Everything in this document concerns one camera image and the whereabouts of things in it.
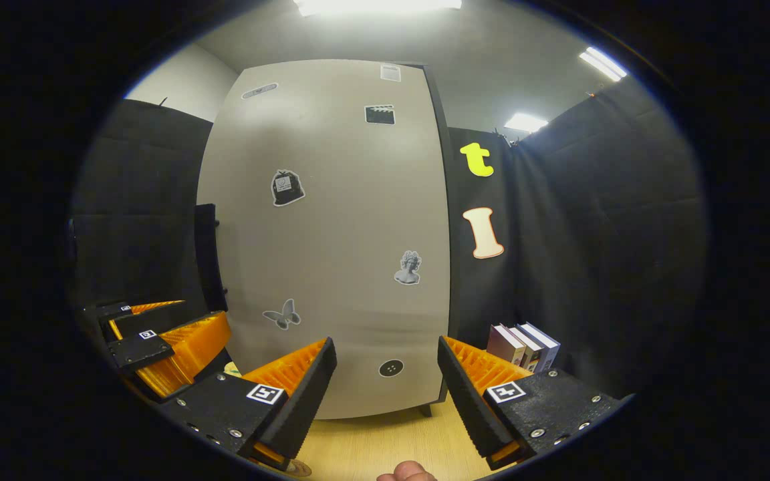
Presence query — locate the black backdrop cloth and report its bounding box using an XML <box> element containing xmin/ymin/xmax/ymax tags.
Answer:
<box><xmin>68</xmin><ymin>80</ymin><xmax>710</xmax><ymax>402</ymax></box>

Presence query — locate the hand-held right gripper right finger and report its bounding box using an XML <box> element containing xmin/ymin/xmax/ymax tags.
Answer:
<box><xmin>437</xmin><ymin>336</ymin><xmax>633</xmax><ymax>472</ymax></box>

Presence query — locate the black cabinet door handle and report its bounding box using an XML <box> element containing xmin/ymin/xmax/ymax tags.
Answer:
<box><xmin>195</xmin><ymin>204</ymin><xmax>229</xmax><ymax>313</ymax></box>

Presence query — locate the pale purple book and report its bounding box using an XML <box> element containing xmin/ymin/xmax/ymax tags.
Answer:
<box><xmin>487</xmin><ymin>323</ymin><xmax>526</xmax><ymax>365</ymax></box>

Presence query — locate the long ceiling light strip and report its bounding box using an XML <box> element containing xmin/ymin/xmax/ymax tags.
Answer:
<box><xmin>579</xmin><ymin>45</ymin><xmax>628</xmax><ymax>82</ymax></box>

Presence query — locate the large ceiling light panel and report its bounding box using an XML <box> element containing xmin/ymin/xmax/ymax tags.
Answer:
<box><xmin>293</xmin><ymin>0</ymin><xmax>463</xmax><ymax>17</ymax></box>

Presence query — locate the small ceiling light panel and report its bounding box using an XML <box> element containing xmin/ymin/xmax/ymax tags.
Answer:
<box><xmin>504</xmin><ymin>112</ymin><xmax>549</xmax><ymax>133</ymax></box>

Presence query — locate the grey cabinet door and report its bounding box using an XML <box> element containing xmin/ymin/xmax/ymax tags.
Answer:
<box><xmin>196</xmin><ymin>59</ymin><xmax>453</xmax><ymax>420</ymax></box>

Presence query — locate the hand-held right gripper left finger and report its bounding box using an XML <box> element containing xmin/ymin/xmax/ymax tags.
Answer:
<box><xmin>161</xmin><ymin>336</ymin><xmax>339</xmax><ymax>472</ymax></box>

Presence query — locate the grey book dark photo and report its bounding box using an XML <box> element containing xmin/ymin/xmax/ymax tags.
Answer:
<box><xmin>509</xmin><ymin>326</ymin><xmax>543</xmax><ymax>371</ymax></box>

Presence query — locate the blue grey book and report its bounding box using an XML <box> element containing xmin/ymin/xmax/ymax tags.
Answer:
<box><xmin>519</xmin><ymin>322</ymin><xmax>561</xmax><ymax>373</ymax></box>

